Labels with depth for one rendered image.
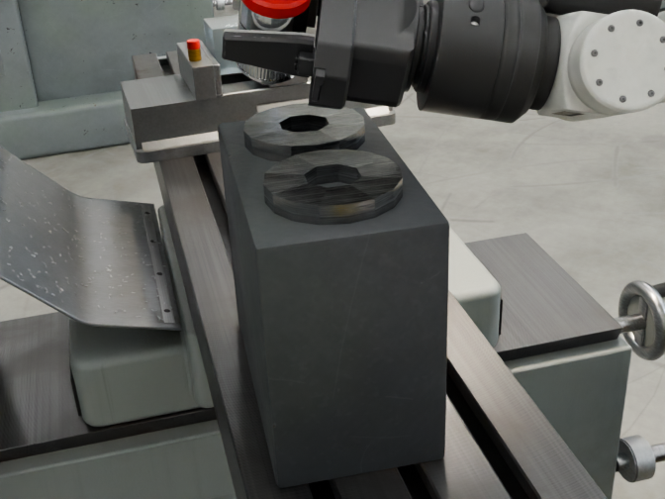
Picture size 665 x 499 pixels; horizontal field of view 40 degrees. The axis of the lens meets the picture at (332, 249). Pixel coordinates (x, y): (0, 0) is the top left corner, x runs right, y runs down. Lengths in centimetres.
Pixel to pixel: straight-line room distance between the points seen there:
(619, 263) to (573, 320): 178
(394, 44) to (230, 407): 30
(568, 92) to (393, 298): 18
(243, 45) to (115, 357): 47
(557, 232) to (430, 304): 255
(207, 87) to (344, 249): 65
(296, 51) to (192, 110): 56
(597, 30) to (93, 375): 63
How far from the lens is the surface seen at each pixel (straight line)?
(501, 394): 72
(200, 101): 117
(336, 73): 59
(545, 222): 318
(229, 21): 121
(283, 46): 61
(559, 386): 117
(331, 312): 56
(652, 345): 137
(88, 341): 103
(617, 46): 62
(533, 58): 62
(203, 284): 88
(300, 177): 58
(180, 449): 106
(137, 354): 99
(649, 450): 131
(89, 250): 109
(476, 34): 61
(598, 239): 310
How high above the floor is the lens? 141
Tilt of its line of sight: 28 degrees down
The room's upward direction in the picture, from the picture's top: 3 degrees counter-clockwise
